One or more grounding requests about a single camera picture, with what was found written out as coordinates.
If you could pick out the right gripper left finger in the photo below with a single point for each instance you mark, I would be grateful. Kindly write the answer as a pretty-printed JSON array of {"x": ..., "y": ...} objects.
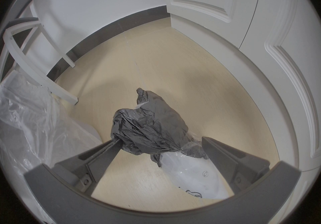
[{"x": 96, "y": 162}]

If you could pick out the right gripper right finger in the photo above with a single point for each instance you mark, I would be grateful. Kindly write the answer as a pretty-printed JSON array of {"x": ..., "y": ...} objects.
[{"x": 233, "y": 161}]

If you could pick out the white printed wrapper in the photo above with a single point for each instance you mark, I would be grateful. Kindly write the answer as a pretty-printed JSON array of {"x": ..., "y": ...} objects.
[{"x": 193, "y": 175}]

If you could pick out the black plastic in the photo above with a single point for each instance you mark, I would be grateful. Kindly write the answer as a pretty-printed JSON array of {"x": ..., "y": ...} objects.
[{"x": 153, "y": 127}]

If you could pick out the white trash bin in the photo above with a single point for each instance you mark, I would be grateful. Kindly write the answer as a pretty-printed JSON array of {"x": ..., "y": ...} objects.
[{"x": 84, "y": 131}]

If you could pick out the clear plastic bag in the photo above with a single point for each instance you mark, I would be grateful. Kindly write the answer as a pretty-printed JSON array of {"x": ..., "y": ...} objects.
[{"x": 27, "y": 122}]

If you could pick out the white wardrobe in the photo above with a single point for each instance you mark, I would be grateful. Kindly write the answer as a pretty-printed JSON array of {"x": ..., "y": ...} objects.
[{"x": 263, "y": 50}]

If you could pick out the white chair with grey seat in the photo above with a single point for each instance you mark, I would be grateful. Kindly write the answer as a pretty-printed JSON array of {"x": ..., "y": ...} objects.
[{"x": 18, "y": 50}]

